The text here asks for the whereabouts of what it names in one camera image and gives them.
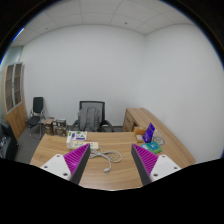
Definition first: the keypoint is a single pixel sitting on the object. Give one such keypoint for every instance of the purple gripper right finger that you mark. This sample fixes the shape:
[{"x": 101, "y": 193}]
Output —
[{"x": 150, "y": 166}]

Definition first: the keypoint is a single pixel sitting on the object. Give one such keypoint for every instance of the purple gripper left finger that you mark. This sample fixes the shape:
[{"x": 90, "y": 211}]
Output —
[{"x": 69, "y": 166}]

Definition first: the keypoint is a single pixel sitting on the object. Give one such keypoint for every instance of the white charger plug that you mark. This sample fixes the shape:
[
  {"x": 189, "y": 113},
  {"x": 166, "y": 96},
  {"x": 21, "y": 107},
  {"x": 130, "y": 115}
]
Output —
[{"x": 68, "y": 141}]

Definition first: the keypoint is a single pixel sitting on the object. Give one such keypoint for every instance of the small orange box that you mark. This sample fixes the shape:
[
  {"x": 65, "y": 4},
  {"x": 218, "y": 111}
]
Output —
[{"x": 139, "y": 138}]

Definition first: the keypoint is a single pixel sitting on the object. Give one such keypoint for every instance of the white green paper box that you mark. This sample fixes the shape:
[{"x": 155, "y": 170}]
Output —
[{"x": 77, "y": 135}]

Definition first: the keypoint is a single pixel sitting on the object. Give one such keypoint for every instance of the wooden side desk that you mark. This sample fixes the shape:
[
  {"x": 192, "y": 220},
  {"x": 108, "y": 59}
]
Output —
[{"x": 140, "y": 118}]

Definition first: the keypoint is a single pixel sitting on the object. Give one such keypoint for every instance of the purple box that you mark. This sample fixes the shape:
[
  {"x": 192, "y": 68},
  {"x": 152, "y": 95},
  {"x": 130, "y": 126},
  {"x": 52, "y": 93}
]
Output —
[{"x": 147, "y": 137}]

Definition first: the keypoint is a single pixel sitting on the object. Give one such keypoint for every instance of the brown cardboard boxes stack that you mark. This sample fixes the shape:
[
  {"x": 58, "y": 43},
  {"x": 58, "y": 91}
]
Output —
[{"x": 57, "y": 127}]

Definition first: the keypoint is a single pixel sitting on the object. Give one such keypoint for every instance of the grey backpack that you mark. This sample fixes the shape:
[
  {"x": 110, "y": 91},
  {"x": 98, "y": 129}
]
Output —
[{"x": 89, "y": 119}]

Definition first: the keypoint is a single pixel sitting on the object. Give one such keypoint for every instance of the black visitor chair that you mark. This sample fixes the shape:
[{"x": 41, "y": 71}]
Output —
[{"x": 36, "y": 114}]

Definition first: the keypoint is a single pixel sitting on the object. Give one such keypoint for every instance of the black mesh office chair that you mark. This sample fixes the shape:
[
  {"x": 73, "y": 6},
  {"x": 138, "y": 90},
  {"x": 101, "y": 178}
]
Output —
[{"x": 100, "y": 105}]

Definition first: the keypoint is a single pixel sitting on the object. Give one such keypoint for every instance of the wooden glass door cabinet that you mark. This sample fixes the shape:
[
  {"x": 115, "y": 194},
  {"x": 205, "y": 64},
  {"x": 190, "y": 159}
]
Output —
[{"x": 12, "y": 95}]

